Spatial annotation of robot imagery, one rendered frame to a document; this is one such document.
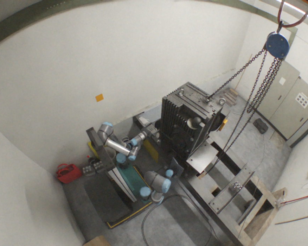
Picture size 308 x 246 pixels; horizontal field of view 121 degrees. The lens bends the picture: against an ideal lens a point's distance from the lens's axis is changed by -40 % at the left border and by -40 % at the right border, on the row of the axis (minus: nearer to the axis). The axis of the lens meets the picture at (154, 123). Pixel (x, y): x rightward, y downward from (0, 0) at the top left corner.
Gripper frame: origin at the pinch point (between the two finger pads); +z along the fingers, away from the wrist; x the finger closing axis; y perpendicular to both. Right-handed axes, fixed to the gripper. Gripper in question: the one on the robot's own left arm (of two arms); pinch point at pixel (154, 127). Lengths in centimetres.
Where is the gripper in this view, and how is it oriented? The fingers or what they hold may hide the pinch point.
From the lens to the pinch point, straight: 163.4
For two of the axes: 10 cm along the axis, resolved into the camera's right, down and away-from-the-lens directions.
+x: -6.8, -5.8, 4.4
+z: 7.3, -5.3, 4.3
